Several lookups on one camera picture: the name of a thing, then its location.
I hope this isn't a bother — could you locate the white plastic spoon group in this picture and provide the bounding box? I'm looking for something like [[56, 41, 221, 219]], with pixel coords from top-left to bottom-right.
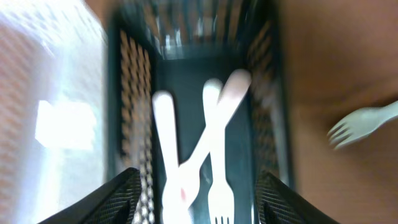
[[178, 69, 251, 208]]

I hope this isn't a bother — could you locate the white plastic fork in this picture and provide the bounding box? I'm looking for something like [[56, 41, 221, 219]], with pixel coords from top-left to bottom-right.
[[203, 78, 234, 224], [152, 91, 192, 224]]

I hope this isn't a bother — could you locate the clear plastic basket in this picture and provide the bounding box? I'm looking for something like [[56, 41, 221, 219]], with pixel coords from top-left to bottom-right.
[[1, 0, 107, 223]]

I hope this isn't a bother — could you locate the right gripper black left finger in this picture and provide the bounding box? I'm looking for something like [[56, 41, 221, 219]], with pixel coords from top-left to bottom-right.
[[43, 167, 142, 224]]

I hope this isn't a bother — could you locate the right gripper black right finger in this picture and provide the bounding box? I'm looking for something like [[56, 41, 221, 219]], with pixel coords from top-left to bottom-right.
[[256, 172, 338, 224]]

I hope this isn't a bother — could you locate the pale green plastic fork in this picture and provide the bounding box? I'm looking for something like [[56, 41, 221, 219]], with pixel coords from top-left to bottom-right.
[[327, 101, 397, 150]]

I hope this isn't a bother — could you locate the black plastic basket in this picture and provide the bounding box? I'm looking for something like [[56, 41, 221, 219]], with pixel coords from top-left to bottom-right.
[[106, 1, 295, 223]]

